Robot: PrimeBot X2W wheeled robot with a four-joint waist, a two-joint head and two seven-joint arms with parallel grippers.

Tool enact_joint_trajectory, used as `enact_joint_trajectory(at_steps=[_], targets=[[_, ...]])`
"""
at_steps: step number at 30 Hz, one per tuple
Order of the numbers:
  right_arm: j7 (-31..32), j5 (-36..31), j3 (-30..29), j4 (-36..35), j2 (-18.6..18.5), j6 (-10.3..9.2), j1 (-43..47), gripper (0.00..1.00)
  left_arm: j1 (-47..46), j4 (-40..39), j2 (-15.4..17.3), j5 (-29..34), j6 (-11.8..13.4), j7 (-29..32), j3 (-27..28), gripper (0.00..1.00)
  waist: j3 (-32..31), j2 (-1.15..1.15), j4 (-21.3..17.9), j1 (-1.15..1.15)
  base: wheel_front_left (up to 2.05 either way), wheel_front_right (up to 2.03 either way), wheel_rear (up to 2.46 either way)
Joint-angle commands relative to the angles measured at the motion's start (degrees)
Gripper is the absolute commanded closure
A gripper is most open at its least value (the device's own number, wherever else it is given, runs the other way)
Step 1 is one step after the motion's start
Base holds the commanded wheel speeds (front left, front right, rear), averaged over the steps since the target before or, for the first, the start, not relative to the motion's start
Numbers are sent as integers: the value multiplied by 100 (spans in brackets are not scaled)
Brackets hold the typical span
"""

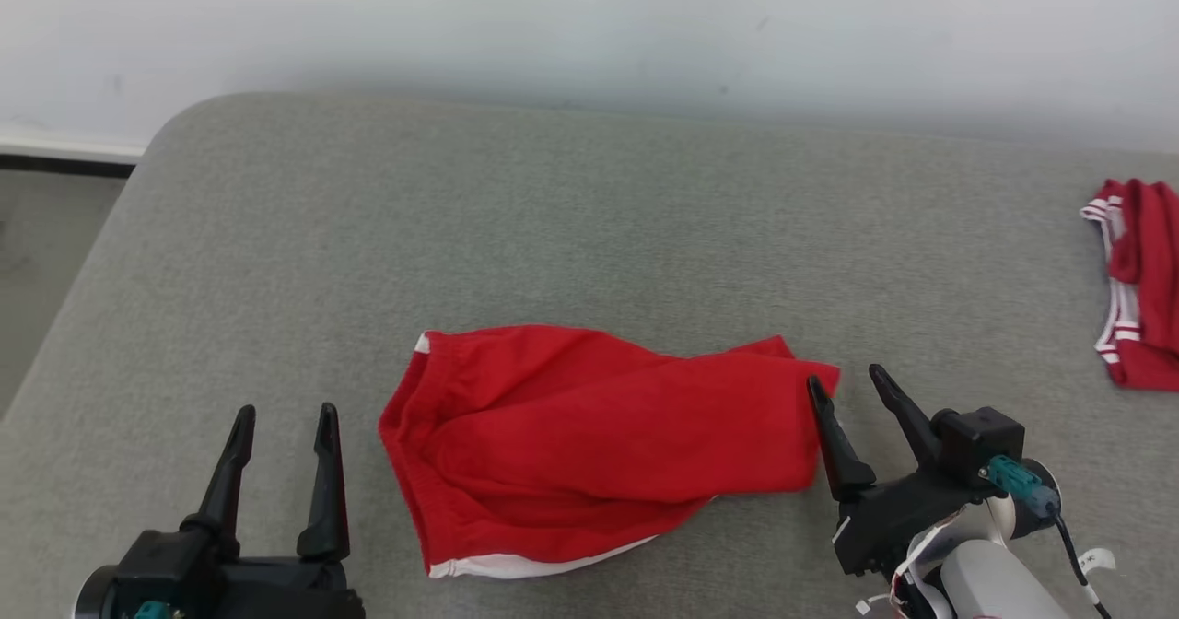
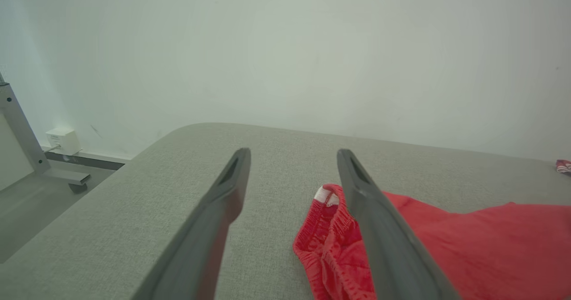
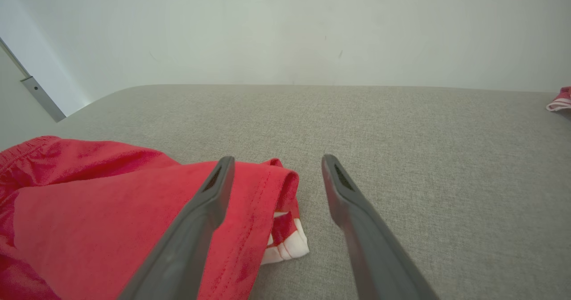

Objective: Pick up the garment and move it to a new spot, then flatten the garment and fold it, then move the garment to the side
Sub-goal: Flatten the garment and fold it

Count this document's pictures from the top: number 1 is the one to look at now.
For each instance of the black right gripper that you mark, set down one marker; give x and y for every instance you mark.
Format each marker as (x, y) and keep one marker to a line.
(884, 527)

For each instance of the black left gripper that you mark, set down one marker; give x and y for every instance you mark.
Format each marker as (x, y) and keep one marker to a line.
(285, 591)

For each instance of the red shorts white side stripe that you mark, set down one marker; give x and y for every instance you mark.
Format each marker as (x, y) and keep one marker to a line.
(571, 435)

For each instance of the red shorts with striped trim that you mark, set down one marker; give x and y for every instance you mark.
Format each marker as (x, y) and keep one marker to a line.
(1151, 287)

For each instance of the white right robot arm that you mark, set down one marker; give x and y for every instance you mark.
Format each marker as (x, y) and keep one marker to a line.
(995, 587)

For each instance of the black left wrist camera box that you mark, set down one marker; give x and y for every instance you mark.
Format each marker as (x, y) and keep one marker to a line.
(166, 568)

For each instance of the white wall baseboard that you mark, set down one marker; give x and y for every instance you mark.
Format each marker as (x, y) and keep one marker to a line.
(64, 143)

